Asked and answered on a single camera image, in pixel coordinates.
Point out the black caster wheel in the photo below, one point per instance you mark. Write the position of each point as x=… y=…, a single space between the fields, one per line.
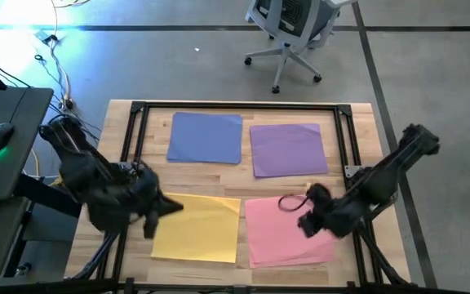
x=23 y=269

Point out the blue paper sheet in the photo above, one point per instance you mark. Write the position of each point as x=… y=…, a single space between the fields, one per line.
x=204 y=139

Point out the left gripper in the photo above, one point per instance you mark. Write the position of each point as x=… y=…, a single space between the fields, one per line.
x=147 y=188

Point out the yellow clamp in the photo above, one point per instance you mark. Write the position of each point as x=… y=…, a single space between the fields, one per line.
x=55 y=181

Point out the black desk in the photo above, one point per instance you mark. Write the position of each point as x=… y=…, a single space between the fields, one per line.
x=19 y=114

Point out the purple paper sheet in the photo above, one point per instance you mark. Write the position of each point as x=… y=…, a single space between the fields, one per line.
x=288 y=151

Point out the yellow tape tag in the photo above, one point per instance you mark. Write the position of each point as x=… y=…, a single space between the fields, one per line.
x=309 y=186

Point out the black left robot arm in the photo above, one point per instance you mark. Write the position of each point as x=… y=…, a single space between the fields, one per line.
x=88 y=179

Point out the yellow paper sheet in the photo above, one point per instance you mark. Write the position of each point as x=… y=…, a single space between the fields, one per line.
x=198 y=232
x=231 y=205

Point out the grey office chair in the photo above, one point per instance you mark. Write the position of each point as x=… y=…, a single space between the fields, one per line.
x=286 y=45

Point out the black plug cluster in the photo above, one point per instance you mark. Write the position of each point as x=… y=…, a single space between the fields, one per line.
x=67 y=105

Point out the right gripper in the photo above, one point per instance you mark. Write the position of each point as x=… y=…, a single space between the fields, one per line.
x=325 y=204

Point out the black aluminium table frame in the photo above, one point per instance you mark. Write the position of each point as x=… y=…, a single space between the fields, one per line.
x=239 y=105

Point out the grey power adapter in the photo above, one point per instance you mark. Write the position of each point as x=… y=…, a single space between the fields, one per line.
x=47 y=38

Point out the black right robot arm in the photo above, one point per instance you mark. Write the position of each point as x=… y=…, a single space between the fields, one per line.
x=386 y=183

